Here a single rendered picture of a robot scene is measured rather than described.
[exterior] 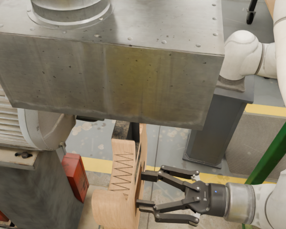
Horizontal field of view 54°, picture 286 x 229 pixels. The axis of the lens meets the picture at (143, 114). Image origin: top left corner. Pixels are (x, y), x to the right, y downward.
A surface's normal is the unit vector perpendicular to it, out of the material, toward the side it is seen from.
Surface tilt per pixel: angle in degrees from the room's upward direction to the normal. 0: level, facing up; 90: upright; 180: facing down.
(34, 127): 70
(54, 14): 90
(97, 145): 0
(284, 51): 58
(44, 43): 90
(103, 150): 0
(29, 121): 64
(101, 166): 0
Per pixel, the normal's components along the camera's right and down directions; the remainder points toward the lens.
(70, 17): 0.12, 0.77
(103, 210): -0.14, 0.54
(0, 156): 0.02, -0.64
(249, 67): -0.17, 0.73
